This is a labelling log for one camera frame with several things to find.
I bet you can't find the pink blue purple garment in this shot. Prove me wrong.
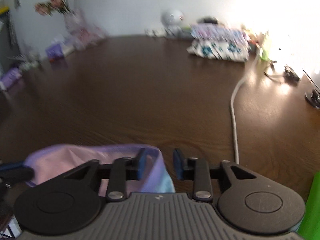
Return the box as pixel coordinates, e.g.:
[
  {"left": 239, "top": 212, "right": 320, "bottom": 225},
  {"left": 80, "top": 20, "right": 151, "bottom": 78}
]
[{"left": 24, "top": 144, "right": 175, "bottom": 194}]

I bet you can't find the green box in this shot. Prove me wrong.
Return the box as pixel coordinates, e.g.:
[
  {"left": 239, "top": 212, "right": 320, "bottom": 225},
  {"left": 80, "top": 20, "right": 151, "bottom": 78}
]
[{"left": 298, "top": 172, "right": 320, "bottom": 240}]

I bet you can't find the purple packet at edge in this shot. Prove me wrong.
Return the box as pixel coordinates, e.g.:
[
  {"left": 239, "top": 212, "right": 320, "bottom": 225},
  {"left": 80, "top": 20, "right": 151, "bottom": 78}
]
[{"left": 0, "top": 67, "right": 22, "bottom": 91}]

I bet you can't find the small black metal stand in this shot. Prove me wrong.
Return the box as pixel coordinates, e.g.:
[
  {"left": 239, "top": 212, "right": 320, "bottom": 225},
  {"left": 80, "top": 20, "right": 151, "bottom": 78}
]
[{"left": 303, "top": 68, "right": 320, "bottom": 109}]

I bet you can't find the purple tissue pack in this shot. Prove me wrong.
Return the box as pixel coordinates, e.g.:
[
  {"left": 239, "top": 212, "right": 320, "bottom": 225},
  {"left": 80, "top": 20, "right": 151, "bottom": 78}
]
[{"left": 45, "top": 38, "right": 75, "bottom": 62}]

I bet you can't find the white power strip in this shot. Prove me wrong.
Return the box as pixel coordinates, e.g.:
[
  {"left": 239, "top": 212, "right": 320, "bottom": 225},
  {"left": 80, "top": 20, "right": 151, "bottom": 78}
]
[{"left": 145, "top": 28, "right": 166, "bottom": 37}]

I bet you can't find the grey cable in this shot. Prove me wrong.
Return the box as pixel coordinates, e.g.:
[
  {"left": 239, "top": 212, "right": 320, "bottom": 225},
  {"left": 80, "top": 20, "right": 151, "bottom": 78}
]
[{"left": 230, "top": 52, "right": 261, "bottom": 165}]

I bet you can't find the black cable coil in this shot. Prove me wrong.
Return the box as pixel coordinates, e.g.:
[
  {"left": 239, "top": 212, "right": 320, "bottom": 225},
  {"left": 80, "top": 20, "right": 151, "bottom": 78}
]
[{"left": 263, "top": 61, "right": 301, "bottom": 82}]

